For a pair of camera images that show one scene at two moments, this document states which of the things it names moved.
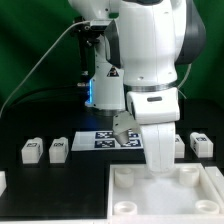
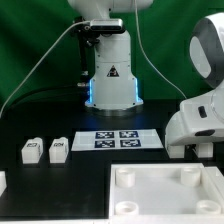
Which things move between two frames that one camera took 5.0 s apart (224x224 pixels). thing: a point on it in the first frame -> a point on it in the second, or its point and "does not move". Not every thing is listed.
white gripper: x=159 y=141 -> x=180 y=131
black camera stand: x=86 y=50 does not move
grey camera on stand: x=99 y=24 does not move
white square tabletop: x=187 y=195 does not move
